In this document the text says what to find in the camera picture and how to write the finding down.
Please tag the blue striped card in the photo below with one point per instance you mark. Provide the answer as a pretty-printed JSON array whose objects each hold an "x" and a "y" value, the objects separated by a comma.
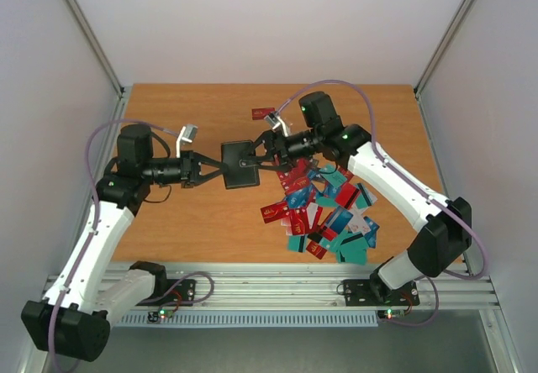
[{"x": 337, "y": 220}]

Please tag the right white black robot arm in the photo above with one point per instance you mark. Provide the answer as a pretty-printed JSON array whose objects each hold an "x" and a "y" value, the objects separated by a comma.
[{"x": 443, "y": 226}]

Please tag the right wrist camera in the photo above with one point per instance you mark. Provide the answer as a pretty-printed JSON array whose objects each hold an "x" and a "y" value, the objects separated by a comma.
[{"x": 277, "y": 123}]

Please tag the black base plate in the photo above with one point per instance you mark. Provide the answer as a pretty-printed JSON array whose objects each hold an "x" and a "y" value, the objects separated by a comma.
[
  {"x": 184, "y": 293},
  {"x": 357, "y": 293}
]

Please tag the white card centre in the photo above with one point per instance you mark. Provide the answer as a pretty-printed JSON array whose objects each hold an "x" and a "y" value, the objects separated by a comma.
[{"x": 313, "y": 213}]

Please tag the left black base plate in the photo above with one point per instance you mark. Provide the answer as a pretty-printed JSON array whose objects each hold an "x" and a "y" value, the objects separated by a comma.
[{"x": 184, "y": 293}]

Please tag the red black stripe card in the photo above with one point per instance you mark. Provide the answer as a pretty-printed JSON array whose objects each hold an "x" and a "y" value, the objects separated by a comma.
[{"x": 347, "y": 195}]

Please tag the lone red card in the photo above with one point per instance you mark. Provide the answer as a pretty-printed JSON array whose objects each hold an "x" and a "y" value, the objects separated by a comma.
[{"x": 261, "y": 113}]

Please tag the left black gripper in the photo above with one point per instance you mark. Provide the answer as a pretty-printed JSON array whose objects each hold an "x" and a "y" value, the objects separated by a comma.
[{"x": 194, "y": 159}]

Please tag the teal card bottom right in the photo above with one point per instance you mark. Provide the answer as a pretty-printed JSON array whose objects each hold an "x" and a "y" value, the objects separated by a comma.
[{"x": 353, "y": 253}]

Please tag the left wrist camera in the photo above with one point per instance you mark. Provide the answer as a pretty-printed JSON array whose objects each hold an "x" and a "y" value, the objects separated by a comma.
[{"x": 185, "y": 137}]

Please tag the grey slotted cable duct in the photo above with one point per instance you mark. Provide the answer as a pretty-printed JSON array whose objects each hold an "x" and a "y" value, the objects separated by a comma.
[{"x": 250, "y": 319}]

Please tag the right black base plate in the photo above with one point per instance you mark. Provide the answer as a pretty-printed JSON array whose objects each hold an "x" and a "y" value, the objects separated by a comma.
[{"x": 357, "y": 293}]

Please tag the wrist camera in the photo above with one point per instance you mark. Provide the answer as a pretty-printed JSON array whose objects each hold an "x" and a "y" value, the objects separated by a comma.
[
  {"x": 277, "y": 123},
  {"x": 185, "y": 137}
]

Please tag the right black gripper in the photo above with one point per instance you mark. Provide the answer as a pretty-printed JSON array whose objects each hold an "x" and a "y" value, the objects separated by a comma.
[{"x": 274, "y": 146}]

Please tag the teal card upper pile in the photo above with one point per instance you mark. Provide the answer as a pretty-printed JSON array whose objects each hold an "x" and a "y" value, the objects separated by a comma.
[{"x": 332, "y": 175}]

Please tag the teal card bottom left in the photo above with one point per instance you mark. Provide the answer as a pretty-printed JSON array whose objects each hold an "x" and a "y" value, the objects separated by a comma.
[{"x": 297, "y": 243}]

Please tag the red card bottom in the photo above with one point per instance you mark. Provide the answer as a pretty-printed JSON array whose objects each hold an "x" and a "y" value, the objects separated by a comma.
[{"x": 316, "y": 250}]

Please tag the black leather card holder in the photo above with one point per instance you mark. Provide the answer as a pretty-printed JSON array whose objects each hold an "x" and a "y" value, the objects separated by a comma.
[{"x": 239, "y": 173}]

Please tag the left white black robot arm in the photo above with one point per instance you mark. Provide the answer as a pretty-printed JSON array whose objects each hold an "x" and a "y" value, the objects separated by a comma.
[{"x": 74, "y": 318}]

